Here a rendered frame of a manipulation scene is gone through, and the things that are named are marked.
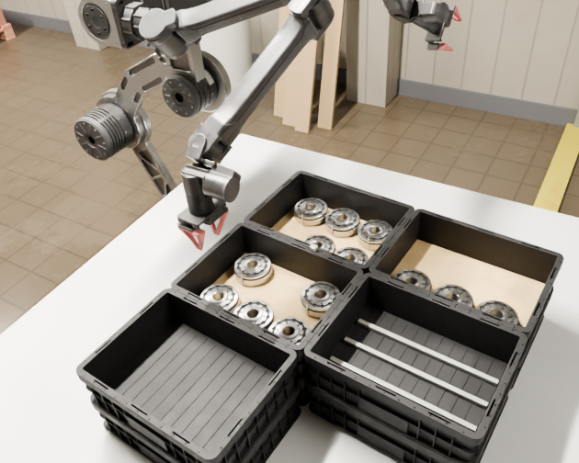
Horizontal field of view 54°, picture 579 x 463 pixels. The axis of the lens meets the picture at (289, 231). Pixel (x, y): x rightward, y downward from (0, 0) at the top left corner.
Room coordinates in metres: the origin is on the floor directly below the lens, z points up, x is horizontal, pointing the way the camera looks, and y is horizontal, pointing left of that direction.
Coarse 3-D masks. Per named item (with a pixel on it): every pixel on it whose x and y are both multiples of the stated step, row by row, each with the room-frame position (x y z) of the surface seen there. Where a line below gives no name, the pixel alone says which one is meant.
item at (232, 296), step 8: (208, 288) 1.07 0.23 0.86; (216, 288) 1.07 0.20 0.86; (224, 288) 1.07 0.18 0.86; (232, 288) 1.07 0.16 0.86; (200, 296) 1.05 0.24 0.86; (208, 296) 1.05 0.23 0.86; (232, 296) 1.04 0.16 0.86; (216, 304) 1.01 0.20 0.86; (224, 304) 1.01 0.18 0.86; (232, 304) 1.01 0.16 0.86
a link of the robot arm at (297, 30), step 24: (312, 0) 1.20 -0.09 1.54; (288, 24) 1.21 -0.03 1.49; (312, 24) 1.20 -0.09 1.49; (288, 48) 1.17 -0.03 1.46; (264, 72) 1.14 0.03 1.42; (240, 96) 1.12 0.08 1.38; (264, 96) 1.14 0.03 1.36; (216, 120) 1.09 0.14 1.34; (240, 120) 1.10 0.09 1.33; (216, 144) 1.07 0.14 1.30
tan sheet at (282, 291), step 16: (272, 272) 1.15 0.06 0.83; (288, 272) 1.15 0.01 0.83; (240, 288) 1.10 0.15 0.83; (256, 288) 1.09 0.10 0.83; (272, 288) 1.09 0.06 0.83; (288, 288) 1.08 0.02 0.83; (240, 304) 1.04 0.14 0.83; (272, 304) 1.03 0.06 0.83; (288, 304) 1.02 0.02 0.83; (304, 320) 0.97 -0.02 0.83
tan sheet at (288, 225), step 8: (288, 216) 1.40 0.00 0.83; (280, 224) 1.36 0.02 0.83; (288, 224) 1.36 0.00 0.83; (296, 224) 1.35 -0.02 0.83; (320, 224) 1.34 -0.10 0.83; (360, 224) 1.33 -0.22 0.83; (288, 232) 1.32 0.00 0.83; (296, 232) 1.31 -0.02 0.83; (304, 232) 1.31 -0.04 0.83; (312, 232) 1.31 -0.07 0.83; (320, 232) 1.30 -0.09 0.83; (328, 232) 1.30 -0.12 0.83; (336, 240) 1.26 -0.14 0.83; (344, 240) 1.26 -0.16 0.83; (352, 240) 1.26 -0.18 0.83; (336, 248) 1.23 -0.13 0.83; (360, 248) 1.22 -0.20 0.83
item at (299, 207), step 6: (306, 198) 1.44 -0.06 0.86; (312, 198) 1.43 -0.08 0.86; (318, 198) 1.43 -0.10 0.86; (300, 204) 1.41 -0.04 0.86; (318, 204) 1.40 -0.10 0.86; (324, 204) 1.40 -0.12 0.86; (300, 210) 1.38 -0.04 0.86; (318, 210) 1.37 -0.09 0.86; (324, 210) 1.37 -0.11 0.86; (300, 216) 1.36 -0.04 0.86; (306, 216) 1.35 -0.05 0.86; (312, 216) 1.35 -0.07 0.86; (318, 216) 1.34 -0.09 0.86
